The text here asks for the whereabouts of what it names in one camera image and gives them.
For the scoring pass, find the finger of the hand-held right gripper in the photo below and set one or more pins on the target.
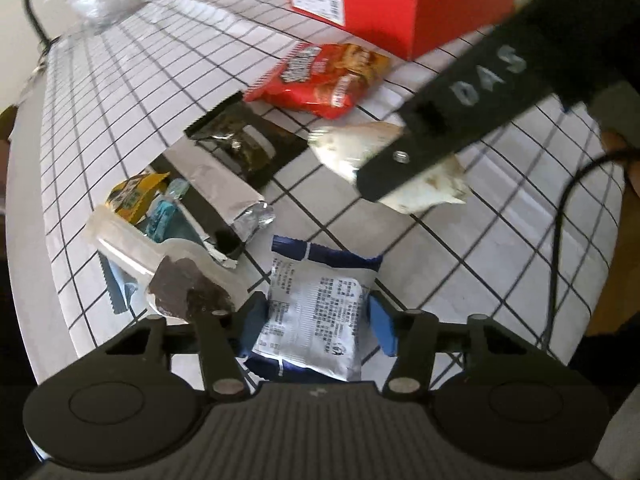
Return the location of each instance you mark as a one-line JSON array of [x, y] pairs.
[[395, 167]]

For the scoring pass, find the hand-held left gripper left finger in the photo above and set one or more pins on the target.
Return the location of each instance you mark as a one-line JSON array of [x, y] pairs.
[[252, 327]]

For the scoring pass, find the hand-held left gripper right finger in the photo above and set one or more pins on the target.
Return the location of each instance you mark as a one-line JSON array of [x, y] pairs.
[[382, 327]]

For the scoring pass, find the blue white snack packet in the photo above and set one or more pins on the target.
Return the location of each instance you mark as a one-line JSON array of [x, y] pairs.
[[310, 320]]

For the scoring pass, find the red cardboard box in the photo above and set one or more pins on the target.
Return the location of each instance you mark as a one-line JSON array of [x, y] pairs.
[[400, 0]]

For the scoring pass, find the silver foil snack packet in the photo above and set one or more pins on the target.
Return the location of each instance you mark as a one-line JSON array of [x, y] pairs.
[[215, 180]]

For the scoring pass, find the red snack packet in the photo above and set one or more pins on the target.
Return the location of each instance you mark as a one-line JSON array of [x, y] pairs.
[[320, 85]]

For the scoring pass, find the blue grey snack packet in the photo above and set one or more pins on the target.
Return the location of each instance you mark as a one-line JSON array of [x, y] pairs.
[[117, 285]]

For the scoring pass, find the teal candy wrapper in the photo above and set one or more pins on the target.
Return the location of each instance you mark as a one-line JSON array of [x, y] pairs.
[[162, 215]]

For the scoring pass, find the translucent chocolate snack packet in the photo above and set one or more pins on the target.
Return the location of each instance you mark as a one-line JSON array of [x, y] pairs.
[[130, 247]]

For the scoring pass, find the black snack packet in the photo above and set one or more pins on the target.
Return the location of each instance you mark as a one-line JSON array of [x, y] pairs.
[[240, 140]]

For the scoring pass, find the yellow snack packet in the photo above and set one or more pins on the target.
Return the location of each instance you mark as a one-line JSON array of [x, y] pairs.
[[132, 200]]

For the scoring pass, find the white checked tablecloth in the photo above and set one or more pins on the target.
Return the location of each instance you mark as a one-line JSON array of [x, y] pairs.
[[125, 85]]

